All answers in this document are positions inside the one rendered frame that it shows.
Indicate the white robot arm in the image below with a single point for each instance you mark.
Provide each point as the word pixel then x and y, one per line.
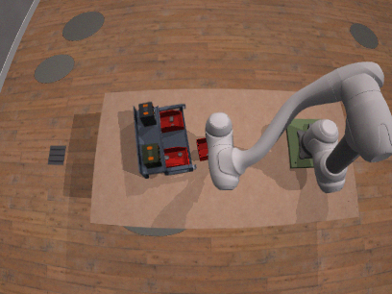
pixel 368 129

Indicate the red bin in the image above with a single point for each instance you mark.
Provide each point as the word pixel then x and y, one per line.
pixel 202 148
pixel 174 159
pixel 165 121

